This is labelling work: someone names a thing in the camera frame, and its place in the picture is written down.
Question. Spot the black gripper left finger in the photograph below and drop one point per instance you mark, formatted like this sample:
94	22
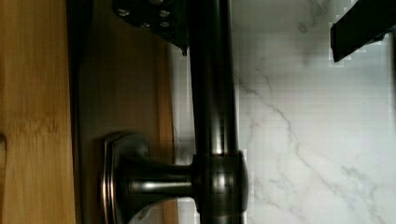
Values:
165	18

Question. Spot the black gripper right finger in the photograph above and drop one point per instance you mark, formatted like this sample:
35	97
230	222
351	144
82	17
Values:
366	22

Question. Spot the dark metal drawer handle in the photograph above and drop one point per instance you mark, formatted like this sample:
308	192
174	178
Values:
217	178

